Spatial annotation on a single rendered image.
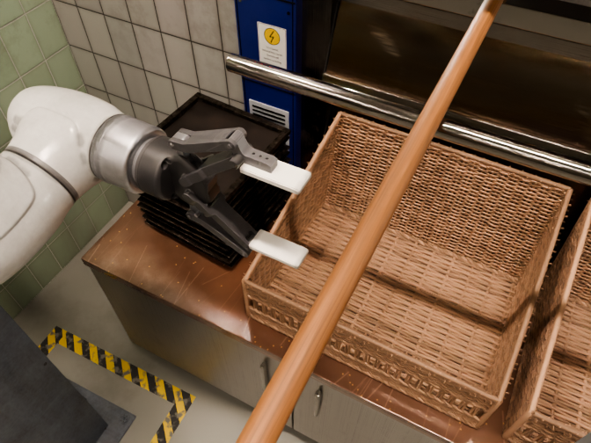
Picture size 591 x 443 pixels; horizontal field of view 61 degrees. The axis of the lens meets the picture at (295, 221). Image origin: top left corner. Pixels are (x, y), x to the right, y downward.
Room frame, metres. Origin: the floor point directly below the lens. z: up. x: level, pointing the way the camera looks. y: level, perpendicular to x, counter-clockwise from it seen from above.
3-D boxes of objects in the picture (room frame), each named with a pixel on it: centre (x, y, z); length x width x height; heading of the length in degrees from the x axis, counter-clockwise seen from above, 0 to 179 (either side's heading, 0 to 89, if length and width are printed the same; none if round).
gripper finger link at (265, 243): (0.37, 0.02, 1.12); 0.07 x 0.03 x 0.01; 62
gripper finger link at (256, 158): (0.39, 0.04, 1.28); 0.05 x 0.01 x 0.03; 62
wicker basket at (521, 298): (0.65, -0.24, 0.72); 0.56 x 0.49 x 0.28; 62
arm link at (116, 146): (0.47, 0.20, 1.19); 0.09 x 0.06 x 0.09; 152
